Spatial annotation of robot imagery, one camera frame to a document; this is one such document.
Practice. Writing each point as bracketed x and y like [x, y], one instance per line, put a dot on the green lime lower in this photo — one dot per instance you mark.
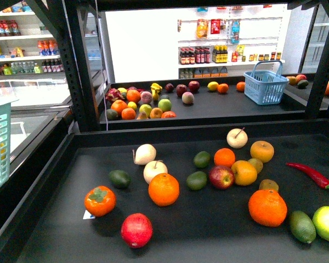
[196, 181]

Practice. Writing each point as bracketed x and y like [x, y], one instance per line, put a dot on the small orange tangerine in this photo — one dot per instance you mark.
[225, 157]

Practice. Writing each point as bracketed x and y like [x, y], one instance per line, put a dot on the green lime upper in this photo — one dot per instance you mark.
[202, 159]

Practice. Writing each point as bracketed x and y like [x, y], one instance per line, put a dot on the red pomegranate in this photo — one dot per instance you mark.
[136, 230]

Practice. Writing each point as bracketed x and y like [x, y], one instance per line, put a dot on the small blue basket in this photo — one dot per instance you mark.
[265, 87]

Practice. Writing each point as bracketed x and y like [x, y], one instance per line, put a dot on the white pear upright stem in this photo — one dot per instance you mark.
[154, 168]

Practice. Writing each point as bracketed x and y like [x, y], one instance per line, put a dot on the red chili pepper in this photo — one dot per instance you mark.
[316, 176]

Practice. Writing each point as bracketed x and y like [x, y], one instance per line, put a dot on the yellow orange mango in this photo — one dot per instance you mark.
[244, 172]

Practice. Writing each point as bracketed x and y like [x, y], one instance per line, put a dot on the red apple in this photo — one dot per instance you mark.
[221, 177]

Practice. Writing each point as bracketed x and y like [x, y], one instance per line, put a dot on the far shelf green apple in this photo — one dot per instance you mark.
[165, 105]

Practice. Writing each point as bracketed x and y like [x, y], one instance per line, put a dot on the small white blue tag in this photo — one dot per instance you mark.
[87, 215]

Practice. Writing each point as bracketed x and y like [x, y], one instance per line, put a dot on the brown kiwi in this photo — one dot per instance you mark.
[268, 184]

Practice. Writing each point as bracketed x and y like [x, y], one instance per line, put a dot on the dark green avocado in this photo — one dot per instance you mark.
[119, 178]

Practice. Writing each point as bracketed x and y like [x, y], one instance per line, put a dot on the green lime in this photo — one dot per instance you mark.
[196, 181]
[202, 159]

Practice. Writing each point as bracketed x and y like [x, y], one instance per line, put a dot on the small yellow green pear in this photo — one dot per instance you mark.
[257, 163]

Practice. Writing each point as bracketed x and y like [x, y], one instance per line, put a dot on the yellow green apple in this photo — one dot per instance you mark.
[321, 222]

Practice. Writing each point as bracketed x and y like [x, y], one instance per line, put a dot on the large orange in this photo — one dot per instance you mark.
[164, 189]

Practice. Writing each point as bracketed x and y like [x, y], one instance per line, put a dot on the far shelf yellow lemon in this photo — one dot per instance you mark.
[212, 86]

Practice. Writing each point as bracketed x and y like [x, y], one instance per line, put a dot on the orange persimmon with leaf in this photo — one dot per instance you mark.
[100, 201]

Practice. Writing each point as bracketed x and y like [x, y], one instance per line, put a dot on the golden brown pear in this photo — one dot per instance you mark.
[262, 150]

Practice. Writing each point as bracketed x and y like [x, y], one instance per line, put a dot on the white pear far stem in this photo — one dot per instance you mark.
[237, 138]

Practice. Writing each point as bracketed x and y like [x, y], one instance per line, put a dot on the green avocado right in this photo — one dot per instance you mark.
[302, 227]

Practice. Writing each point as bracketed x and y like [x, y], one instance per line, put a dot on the big textured orange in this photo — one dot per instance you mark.
[267, 208]

